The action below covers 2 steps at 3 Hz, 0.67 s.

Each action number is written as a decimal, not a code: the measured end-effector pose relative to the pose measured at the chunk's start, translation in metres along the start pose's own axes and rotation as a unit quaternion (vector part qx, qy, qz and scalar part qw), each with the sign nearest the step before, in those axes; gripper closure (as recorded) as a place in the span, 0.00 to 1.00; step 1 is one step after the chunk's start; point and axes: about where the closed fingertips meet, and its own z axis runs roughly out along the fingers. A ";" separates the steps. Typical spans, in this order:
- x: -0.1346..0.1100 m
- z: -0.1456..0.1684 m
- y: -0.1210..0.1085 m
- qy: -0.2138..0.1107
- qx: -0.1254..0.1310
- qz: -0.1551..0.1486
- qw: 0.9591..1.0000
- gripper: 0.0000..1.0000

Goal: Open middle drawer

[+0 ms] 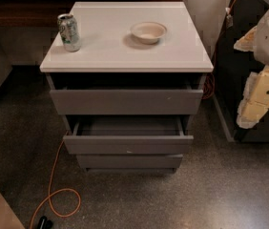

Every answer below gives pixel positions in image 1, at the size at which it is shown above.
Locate black plug on floor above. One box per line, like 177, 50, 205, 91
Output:
36, 216, 53, 229

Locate green white soda can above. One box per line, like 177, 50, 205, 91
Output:
57, 13, 81, 52

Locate grey top drawer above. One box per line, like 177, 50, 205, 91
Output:
50, 83, 203, 115

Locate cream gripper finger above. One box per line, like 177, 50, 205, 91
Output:
237, 65, 269, 129
234, 27, 257, 52

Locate grey drawer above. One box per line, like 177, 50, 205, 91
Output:
50, 83, 203, 115
64, 115, 194, 155
76, 155, 183, 169

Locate grey bottom drawer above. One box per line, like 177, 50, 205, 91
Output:
76, 155, 183, 169

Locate dark wooden counter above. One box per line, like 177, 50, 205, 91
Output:
0, 0, 181, 27

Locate white paper bowl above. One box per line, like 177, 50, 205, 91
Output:
131, 22, 167, 45

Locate grey drawer cabinet white top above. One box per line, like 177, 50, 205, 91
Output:
40, 2, 213, 173

